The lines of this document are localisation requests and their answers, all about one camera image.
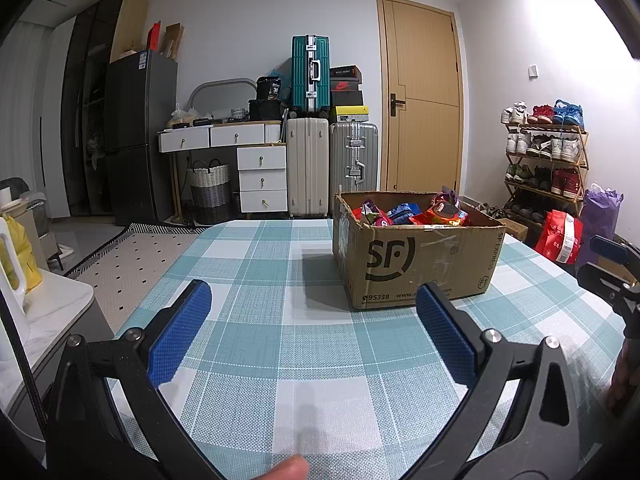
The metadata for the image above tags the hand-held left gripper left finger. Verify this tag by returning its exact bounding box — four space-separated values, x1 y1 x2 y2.
45 280 226 480

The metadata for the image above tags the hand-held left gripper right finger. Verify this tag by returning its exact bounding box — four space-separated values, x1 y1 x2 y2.
416 282 583 480

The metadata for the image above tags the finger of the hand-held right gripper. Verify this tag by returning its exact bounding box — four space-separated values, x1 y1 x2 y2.
576 261 640 319
589 234 640 267

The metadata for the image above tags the brown cardboard box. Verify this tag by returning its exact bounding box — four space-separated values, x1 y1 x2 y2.
332 190 506 311

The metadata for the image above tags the red brown pie packet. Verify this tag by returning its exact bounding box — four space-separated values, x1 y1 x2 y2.
411 199 471 228

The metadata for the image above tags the blue cookie packet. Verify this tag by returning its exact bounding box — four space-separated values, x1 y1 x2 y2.
387 203 423 226

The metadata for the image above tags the purple grape snack bag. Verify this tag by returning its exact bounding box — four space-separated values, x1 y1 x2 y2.
361 200 396 227

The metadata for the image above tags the person's right hand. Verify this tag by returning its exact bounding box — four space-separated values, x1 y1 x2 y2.
606 335 640 417

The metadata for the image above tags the person's left hand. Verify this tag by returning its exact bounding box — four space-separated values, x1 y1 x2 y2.
248 455 309 480

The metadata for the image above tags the red plastic bag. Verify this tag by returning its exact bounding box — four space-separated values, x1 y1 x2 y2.
534 210 584 265

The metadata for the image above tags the wooden shoe rack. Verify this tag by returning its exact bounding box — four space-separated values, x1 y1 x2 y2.
502 120 590 222

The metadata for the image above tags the white dotted rug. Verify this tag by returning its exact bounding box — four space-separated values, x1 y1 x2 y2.
64 222 213 281

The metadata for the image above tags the small brown box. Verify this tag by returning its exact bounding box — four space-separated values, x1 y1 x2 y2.
497 217 530 242

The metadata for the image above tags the shoe rack with shoes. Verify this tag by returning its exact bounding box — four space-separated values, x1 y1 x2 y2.
501 99 586 222

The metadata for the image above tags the pile of loose shoes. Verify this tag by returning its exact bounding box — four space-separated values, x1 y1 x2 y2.
464 202 507 221

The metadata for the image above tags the white side cabinet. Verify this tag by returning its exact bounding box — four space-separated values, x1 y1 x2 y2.
0 267 117 442

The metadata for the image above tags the grey white woven basket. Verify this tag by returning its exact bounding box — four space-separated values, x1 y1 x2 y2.
187 158 232 225

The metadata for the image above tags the yellow bag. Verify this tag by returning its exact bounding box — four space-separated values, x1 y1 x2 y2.
4 215 44 294

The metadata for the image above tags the white desk with drawers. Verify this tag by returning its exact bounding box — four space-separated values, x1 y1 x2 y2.
159 121 289 214

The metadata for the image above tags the white electric kettle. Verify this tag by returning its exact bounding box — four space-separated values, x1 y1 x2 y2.
0 216 29 367

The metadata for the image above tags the grey bin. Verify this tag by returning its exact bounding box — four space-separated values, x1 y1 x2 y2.
0 177 52 272

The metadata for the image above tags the silver suitcase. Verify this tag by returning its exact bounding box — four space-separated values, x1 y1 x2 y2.
328 121 379 196

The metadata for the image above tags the dark grey fridge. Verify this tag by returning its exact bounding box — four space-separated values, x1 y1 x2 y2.
104 51 179 226

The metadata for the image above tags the beige suitcase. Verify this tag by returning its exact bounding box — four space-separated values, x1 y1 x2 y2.
286 116 330 218

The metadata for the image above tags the wooden door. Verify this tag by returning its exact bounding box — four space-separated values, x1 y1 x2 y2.
376 0 464 194

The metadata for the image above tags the black bag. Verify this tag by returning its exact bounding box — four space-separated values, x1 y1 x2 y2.
248 99 289 122

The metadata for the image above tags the black canister white label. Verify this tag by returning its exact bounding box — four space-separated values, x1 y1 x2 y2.
256 76 284 101

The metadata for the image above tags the teal suitcase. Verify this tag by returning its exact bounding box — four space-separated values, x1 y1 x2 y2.
291 35 331 114

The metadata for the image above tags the brown paper bag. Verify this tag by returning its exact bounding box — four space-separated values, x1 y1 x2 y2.
165 23 185 61

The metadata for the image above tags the grey arched mirror frame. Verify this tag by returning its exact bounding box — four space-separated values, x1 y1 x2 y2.
189 78 257 112

